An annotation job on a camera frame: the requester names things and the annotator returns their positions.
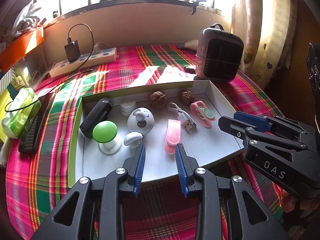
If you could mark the blue-padded left gripper finger side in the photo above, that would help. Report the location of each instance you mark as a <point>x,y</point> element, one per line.
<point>260,123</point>

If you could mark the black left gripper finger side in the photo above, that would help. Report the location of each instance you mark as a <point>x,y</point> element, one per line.
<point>234,127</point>

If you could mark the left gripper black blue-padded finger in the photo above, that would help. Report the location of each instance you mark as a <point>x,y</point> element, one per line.
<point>247,215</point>
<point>74,215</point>

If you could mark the pink band with green disc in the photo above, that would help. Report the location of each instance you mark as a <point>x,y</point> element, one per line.
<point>202,113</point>

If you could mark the brown walnut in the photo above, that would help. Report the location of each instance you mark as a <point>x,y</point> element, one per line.
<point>186,97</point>
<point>157,100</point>

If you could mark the pink hair clip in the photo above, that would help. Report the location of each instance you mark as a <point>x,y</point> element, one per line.
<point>173,136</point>

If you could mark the green mushroom lamp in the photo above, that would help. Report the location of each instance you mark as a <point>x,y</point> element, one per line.
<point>106,135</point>

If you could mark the small white mushroom figure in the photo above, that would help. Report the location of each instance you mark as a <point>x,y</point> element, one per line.
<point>133,139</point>

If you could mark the white panda dome toy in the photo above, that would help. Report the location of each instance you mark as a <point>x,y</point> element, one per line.
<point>141,120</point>

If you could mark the small clear plastic jar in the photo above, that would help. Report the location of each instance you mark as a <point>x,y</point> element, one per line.
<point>127,107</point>

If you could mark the person's right hand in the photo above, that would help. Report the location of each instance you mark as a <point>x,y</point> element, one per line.
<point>289,202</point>

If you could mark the white shallow cardboard box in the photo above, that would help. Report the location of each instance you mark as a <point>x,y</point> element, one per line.
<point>209,146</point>

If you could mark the small dark object on cloth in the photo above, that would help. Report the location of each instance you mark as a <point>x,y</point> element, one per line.
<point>190,69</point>

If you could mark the pink black portable heater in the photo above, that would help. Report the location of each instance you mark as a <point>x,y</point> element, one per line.
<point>218,55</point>

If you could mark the black rectangular device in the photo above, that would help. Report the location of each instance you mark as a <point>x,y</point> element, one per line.
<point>98,114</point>

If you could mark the beige pouch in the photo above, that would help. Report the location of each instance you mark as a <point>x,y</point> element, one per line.
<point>191,45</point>

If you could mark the heart pattern curtain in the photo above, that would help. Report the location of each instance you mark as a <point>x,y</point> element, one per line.
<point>267,29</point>

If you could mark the green white tissue pack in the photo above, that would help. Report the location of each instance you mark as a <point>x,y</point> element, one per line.
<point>24,106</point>

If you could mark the black window latch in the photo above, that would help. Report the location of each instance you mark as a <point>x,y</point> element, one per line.
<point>195,4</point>

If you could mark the white power strip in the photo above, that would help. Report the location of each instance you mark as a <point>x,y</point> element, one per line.
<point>84,61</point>

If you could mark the black charger adapter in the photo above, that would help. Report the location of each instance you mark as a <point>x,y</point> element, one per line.
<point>72,50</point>

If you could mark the orange box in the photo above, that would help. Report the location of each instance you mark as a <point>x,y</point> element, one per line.
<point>20,47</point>

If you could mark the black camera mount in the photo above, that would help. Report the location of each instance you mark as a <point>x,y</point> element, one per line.
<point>313,67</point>

